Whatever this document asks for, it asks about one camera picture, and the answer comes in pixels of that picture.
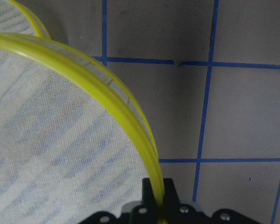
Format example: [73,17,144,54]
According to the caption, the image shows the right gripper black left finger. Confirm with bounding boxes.
[141,178,157,210]

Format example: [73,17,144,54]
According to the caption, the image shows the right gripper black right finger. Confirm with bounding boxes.
[163,178,180,208]

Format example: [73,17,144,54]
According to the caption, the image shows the yellow bamboo steamer layer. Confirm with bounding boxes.
[0,32,164,224]
[0,0,51,39]

